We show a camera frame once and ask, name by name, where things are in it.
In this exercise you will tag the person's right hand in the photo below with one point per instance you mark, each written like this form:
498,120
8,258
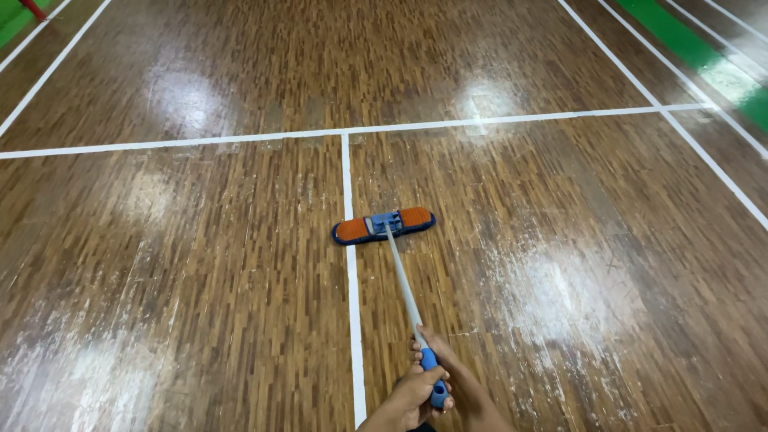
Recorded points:
441,354

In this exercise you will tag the blue orange mop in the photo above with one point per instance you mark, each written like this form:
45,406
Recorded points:
403,282

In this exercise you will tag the red pole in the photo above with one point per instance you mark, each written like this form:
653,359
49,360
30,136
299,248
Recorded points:
33,9

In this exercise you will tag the person's left hand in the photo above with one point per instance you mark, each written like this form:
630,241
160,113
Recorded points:
414,393

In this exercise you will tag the person's right fingers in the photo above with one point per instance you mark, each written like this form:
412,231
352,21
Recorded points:
415,351

